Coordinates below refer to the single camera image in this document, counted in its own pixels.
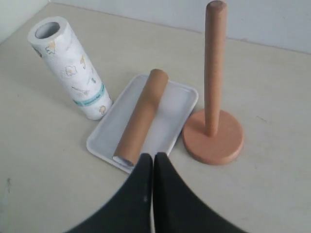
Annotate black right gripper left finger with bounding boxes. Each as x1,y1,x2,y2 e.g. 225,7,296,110
68,153,153,233

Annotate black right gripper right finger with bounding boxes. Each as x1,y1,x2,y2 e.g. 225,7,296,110
153,152,245,233

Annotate brown cardboard tube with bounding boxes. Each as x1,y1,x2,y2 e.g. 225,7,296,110
113,69,169,167

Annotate white printed paper towel roll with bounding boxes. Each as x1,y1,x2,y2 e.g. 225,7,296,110
27,16,113,120

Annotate wooden paper towel holder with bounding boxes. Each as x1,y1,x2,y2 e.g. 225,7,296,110
182,0,244,165

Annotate white rectangular plastic tray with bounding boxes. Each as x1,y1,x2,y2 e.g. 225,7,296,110
86,73,198,173

